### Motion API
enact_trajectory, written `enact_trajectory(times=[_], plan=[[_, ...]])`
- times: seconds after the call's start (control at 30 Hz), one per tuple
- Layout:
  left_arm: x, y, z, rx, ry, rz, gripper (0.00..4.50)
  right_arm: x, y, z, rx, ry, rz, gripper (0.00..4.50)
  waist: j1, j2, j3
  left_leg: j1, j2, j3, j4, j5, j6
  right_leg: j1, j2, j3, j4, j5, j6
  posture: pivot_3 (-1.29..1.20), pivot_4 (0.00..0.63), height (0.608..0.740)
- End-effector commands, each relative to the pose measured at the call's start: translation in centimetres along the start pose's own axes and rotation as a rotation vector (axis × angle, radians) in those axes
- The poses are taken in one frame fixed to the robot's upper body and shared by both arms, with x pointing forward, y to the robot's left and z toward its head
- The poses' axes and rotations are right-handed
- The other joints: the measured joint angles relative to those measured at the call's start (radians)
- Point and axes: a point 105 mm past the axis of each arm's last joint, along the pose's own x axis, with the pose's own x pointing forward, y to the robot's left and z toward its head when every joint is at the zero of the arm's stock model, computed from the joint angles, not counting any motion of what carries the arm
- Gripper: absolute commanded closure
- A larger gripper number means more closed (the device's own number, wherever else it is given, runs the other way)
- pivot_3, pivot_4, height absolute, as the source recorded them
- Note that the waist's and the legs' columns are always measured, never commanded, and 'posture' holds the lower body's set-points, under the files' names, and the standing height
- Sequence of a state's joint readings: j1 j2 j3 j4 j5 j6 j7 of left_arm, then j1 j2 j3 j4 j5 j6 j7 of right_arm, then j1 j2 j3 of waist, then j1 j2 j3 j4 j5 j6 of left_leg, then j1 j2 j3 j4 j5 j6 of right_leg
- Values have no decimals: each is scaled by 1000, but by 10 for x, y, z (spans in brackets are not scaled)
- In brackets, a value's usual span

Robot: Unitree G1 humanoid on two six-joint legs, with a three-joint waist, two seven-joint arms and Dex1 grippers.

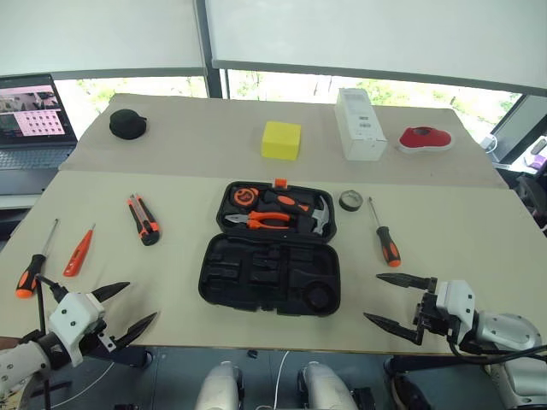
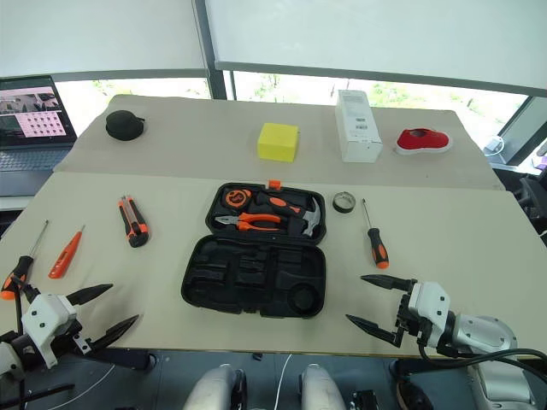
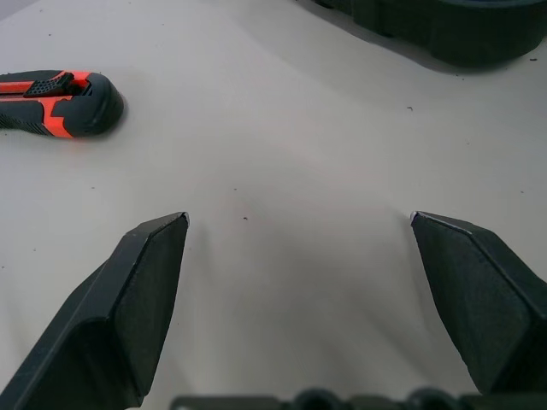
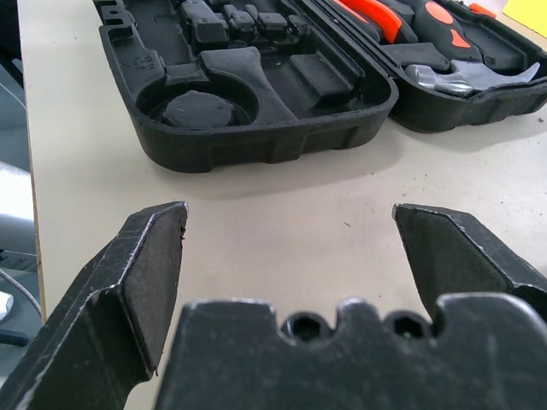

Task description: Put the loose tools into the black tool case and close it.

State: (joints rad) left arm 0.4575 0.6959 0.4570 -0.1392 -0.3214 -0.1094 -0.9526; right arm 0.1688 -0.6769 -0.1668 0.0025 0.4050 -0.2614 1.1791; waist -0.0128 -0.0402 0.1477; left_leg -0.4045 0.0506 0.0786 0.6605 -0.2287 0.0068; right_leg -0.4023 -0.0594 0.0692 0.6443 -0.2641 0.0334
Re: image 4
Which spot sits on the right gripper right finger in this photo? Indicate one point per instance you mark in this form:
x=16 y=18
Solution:
x=466 y=260

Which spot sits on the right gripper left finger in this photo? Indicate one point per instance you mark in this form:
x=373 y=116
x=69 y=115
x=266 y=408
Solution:
x=89 y=324

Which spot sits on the black tool case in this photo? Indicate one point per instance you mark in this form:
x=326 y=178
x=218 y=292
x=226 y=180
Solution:
x=265 y=145

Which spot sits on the yellow box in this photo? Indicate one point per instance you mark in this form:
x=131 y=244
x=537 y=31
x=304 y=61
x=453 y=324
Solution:
x=527 y=10

